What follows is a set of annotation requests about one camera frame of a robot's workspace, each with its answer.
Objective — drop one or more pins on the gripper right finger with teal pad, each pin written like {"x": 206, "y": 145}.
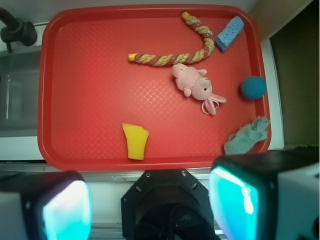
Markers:
{"x": 267, "y": 196}

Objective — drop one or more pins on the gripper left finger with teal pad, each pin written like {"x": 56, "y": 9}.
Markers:
{"x": 45, "y": 206}

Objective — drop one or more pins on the light blue cloth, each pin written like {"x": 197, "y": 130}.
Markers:
{"x": 247, "y": 137}

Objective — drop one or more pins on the yellow sponge piece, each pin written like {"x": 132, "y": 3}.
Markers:
{"x": 136, "y": 139}

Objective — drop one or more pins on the blue ball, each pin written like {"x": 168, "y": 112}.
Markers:
{"x": 253, "y": 88}

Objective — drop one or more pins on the red plastic tray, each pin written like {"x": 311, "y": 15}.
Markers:
{"x": 88, "y": 88}

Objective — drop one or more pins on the pink plush bunny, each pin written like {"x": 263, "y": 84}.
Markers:
{"x": 194, "y": 83}

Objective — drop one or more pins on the metal sink basin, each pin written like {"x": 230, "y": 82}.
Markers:
{"x": 19, "y": 90}

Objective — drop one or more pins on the blue sponge block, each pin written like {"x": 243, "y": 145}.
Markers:
{"x": 226, "y": 37}

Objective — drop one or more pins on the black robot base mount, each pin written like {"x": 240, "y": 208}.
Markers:
{"x": 167, "y": 205}

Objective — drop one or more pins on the twisted multicolour rope toy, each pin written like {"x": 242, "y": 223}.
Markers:
{"x": 183, "y": 58}

